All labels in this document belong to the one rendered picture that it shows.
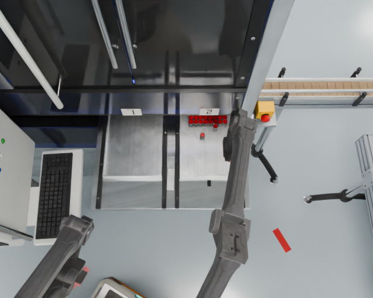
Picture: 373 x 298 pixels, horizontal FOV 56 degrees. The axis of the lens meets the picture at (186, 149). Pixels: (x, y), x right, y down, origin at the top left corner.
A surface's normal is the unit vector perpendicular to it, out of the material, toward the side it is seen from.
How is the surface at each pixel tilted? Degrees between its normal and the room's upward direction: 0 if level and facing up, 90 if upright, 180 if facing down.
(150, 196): 0
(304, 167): 0
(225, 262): 39
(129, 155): 0
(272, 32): 90
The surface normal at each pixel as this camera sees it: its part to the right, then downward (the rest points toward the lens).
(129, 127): 0.00, -0.37
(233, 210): 0.33, -0.45
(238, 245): 0.39, -0.72
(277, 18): 0.00, 0.93
